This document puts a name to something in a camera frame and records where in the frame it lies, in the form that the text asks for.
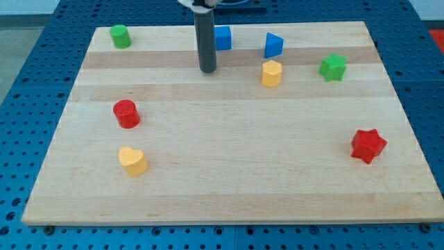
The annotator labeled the yellow hexagon block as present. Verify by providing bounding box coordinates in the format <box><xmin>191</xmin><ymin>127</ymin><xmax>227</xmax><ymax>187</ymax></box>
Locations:
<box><xmin>261</xmin><ymin>60</ymin><xmax>282</xmax><ymax>88</ymax></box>

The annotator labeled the green star block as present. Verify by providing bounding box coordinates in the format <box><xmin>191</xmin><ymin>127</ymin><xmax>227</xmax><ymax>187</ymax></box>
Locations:
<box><xmin>319</xmin><ymin>53</ymin><xmax>347</xmax><ymax>82</ymax></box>

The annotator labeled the blue triangle block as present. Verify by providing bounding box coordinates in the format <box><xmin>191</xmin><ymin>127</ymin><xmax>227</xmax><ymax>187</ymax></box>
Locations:
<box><xmin>264</xmin><ymin>33</ymin><xmax>284</xmax><ymax>58</ymax></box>

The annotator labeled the red star block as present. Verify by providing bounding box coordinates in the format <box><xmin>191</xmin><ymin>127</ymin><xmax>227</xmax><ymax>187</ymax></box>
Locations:
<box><xmin>351</xmin><ymin>128</ymin><xmax>387</xmax><ymax>165</ymax></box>

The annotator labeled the red cylinder block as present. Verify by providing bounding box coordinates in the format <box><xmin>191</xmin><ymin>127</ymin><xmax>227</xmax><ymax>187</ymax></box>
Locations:
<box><xmin>113</xmin><ymin>99</ymin><xmax>140</xmax><ymax>128</ymax></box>

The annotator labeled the wooden board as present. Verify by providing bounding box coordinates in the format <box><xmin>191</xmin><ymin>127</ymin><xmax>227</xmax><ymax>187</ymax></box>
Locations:
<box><xmin>22</xmin><ymin>22</ymin><xmax>443</xmax><ymax>226</ymax></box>

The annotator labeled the blue cube block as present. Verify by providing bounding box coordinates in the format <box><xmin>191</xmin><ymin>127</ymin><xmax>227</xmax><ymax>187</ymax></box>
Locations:
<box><xmin>214</xmin><ymin>26</ymin><xmax>232</xmax><ymax>51</ymax></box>

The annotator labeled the yellow heart block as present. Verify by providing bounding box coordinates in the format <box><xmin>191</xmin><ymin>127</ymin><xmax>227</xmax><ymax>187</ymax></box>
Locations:
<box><xmin>118</xmin><ymin>147</ymin><xmax>149</xmax><ymax>176</ymax></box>

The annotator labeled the green cylinder block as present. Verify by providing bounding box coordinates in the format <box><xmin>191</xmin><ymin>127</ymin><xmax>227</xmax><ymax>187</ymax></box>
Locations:
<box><xmin>110</xmin><ymin>24</ymin><xmax>132</xmax><ymax>49</ymax></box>

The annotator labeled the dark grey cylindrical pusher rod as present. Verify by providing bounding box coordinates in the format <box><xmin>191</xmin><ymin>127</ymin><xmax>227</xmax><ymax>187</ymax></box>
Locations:
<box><xmin>194</xmin><ymin>10</ymin><xmax>216</xmax><ymax>74</ymax></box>

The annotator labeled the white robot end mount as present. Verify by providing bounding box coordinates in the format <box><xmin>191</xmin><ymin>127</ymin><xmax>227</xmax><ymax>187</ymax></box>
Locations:
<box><xmin>178</xmin><ymin>0</ymin><xmax>221</xmax><ymax>13</ymax></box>

